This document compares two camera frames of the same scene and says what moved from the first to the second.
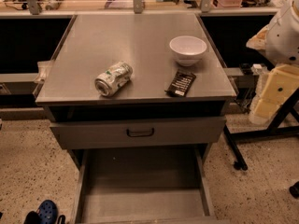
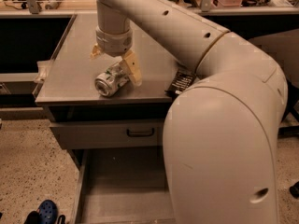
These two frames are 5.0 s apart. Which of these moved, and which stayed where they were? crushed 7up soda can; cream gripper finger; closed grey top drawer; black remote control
Moved: cream gripper finger
Stayed: black remote control; crushed 7up soda can; closed grey top drawer
